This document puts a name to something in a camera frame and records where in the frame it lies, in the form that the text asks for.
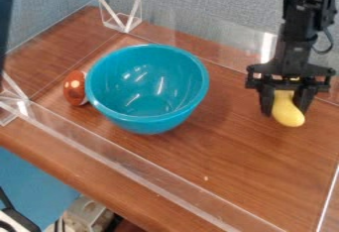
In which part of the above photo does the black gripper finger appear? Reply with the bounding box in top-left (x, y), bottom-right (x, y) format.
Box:
top-left (293, 86), bottom-right (318, 113)
top-left (259, 84), bottom-right (274, 116)

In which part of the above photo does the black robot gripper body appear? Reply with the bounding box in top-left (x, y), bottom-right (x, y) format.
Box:
top-left (245, 39), bottom-right (338, 94)

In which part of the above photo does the yellow toy banana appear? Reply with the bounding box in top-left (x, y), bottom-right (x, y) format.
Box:
top-left (271, 90), bottom-right (306, 128)

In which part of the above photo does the blue plastic bowl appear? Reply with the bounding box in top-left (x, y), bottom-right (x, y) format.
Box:
top-left (84, 44), bottom-right (210, 135)

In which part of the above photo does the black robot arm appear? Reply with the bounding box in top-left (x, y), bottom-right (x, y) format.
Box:
top-left (246, 0), bottom-right (338, 115)

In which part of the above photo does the clear acrylic back barrier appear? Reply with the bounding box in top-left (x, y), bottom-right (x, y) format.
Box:
top-left (96, 0), bottom-right (339, 106)

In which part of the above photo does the clear acrylic barrier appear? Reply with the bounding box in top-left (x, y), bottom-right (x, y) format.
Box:
top-left (96, 0), bottom-right (339, 106)
top-left (0, 74), bottom-right (285, 232)

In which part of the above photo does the brown white toy mushroom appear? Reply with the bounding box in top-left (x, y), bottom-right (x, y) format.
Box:
top-left (64, 70), bottom-right (87, 106)

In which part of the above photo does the clear acrylic front barrier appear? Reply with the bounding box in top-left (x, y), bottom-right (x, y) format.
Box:
top-left (0, 74), bottom-right (285, 232)

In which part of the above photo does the grey box under table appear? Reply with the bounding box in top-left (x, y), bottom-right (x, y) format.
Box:
top-left (62, 195), bottom-right (115, 232)

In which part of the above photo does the dark blue foreground panel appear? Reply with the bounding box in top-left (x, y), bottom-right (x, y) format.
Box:
top-left (0, 0), bottom-right (14, 56)

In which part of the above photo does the black chair edge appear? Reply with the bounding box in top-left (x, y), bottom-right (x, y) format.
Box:
top-left (0, 187), bottom-right (42, 232)

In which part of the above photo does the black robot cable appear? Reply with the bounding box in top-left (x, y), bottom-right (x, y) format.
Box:
top-left (311, 24), bottom-right (337, 56)

